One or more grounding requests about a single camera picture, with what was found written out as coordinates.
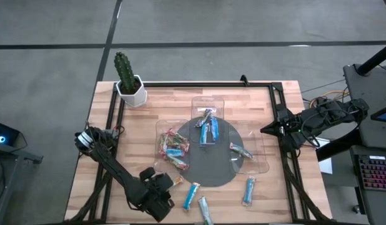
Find white paper sheet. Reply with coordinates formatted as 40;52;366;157
317;136;334;175

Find black desk pole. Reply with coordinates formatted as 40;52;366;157
357;41;386;76

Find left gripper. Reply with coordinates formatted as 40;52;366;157
147;171;178;197

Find round grey woven mat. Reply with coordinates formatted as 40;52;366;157
173;116;245;188

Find black computer with blue light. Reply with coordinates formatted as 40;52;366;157
0;120;44;165

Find yellow cables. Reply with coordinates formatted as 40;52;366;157
308;89;349;104

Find light blue granola bar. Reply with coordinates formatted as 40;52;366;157
242;175;257;206

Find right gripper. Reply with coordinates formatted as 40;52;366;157
260;116;304;151

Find green orange granola bar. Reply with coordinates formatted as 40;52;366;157
172;174;185;188

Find backlit keyboard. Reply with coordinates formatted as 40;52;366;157
357;154;386;192

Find green cactus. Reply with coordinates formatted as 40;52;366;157
113;51;137;94

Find black workstation desk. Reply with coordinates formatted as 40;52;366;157
342;64;386;225

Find computer monitor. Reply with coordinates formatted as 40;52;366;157
370;104;386;124

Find black gantry post with brace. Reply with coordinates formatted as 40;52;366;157
64;149;117;223
282;149;330;223

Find blue green granola bar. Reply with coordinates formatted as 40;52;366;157
195;108;213;128

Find red green granola bar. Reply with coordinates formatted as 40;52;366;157
166;155;191;171
159;132;169;156
177;139;191;154
166;127;189;145

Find white-backed green-edged granola bar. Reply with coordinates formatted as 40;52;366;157
197;196;214;225

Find clear plastic bin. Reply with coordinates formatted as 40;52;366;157
191;95;225;145
227;119;270;174
153;118;193;174

